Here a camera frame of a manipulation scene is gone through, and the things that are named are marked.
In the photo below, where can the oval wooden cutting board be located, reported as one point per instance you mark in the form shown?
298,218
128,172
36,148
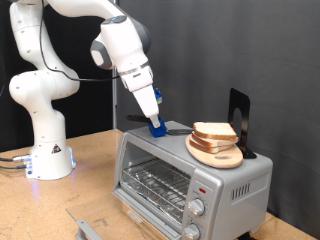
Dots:
220,160

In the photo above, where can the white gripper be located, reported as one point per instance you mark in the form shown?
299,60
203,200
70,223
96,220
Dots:
140,81

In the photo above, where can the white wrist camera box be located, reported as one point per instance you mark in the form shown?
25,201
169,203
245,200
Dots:
159,98

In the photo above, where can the black metal bookend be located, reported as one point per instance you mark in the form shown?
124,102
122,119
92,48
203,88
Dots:
243,100

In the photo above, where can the glass oven door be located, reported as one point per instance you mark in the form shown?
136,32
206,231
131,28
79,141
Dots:
96,210

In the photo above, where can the dark grey backdrop curtain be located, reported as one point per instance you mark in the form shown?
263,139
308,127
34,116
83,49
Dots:
216,50

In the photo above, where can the vertical metal pole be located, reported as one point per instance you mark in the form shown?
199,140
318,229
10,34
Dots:
114,106

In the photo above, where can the silver oven knob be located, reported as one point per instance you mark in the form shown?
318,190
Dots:
191,231
196,206

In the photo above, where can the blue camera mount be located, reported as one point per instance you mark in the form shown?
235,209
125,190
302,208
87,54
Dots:
155,89

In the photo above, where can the metal spatula with blue block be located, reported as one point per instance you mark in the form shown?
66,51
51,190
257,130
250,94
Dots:
160,132

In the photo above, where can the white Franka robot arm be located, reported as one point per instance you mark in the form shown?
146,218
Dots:
43,100

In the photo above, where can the silver toaster oven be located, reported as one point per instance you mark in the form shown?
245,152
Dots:
166,143

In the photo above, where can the black backdrop curtain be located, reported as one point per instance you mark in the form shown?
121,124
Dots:
93,110

